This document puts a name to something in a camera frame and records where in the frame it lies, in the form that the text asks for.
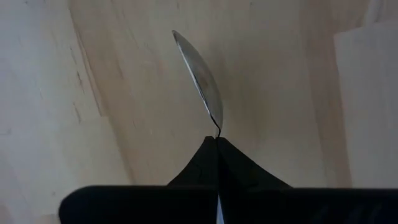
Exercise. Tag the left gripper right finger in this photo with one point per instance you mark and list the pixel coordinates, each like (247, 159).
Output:
(280, 205)

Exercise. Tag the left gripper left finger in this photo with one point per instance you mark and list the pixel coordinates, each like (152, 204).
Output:
(155, 205)

